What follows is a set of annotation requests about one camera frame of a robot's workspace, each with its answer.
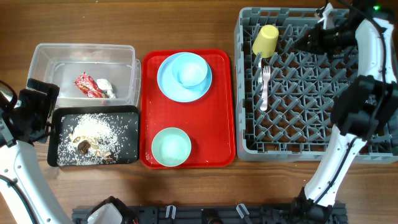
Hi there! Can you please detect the light blue plate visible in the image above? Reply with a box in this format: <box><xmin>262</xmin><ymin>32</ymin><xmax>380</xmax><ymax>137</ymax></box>
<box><xmin>157</xmin><ymin>52</ymin><xmax>213</xmax><ymax>103</ymax></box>

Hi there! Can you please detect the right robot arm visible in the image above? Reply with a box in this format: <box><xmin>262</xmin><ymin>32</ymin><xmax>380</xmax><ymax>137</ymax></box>
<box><xmin>289</xmin><ymin>1</ymin><xmax>397</xmax><ymax>223</ymax></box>

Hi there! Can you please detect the white tissue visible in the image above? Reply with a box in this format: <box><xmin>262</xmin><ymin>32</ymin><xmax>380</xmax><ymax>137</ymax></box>
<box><xmin>96</xmin><ymin>78</ymin><xmax>116</xmax><ymax>98</ymax></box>

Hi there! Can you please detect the white plastic fork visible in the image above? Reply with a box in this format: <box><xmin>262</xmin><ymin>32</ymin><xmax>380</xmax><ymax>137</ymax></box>
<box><xmin>260</xmin><ymin>65</ymin><xmax>271</xmax><ymax>111</ymax></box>

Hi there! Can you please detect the grey dishwasher rack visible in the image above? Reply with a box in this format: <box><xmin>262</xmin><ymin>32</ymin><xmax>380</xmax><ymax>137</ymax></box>
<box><xmin>234</xmin><ymin>7</ymin><xmax>397</xmax><ymax>164</ymax></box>

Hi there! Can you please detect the clear plastic bin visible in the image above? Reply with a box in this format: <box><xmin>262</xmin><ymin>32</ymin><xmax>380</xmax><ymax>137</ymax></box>
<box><xmin>28</xmin><ymin>44</ymin><xmax>141</xmax><ymax>108</ymax></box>

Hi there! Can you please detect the black tray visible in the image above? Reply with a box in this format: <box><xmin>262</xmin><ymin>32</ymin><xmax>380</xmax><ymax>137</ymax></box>
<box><xmin>47</xmin><ymin>105</ymin><xmax>140</xmax><ymax>167</ymax></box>

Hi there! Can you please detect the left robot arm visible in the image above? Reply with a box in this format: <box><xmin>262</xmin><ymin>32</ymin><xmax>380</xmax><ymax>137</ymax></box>
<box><xmin>1</xmin><ymin>78</ymin><xmax>72</xmax><ymax>223</ymax></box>

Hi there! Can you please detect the light blue small bowl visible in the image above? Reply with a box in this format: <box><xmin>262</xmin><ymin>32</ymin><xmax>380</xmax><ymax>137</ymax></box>
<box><xmin>172</xmin><ymin>52</ymin><xmax>208</xmax><ymax>88</ymax></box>

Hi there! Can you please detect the green bowl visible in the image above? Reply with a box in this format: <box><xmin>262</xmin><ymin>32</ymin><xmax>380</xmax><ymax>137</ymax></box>
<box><xmin>151</xmin><ymin>127</ymin><xmax>192</xmax><ymax>167</ymax></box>

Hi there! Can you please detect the white plastic spoon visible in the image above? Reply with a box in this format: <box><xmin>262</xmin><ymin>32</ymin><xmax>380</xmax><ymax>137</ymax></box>
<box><xmin>257</xmin><ymin>58</ymin><xmax>263</xmax><ymax>83</ymax></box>

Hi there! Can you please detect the food scraps and rice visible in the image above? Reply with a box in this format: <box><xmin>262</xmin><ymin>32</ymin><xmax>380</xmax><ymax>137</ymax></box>
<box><xmin>57</xmin><ymin>112</ymin><xmax>139</xmax><ymax>166</ymax></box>

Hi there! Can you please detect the red snack wrapper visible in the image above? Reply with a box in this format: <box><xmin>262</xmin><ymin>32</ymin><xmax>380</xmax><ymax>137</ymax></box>
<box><xmin>74</xmin><ymin>72</ymin><xmax>106</xmax><ymax>98</ymax></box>

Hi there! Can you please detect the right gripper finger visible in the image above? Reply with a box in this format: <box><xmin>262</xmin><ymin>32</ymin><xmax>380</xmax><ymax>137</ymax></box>
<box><xmin>294</xmin><ymin>39</ymin><xmax>323</xmax><ymax>55</ymax></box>
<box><xmin>298</xmin><ymin>24</ymin><xmax>323</xmax><ymax>42</ymax></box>

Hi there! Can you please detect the red serving tray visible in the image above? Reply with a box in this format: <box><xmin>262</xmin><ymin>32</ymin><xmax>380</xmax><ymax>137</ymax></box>
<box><xmin>139</xmin><ymin>49</ymin><xmax>236</xmax><ymax>169</ymax></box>

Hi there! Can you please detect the yellow plastic cup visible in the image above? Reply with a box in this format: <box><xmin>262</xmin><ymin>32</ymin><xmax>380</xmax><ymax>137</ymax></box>
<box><xmin>252</xmin><ymin>25</ymin><xmax>279</xmax><ymax>58</ymax></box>

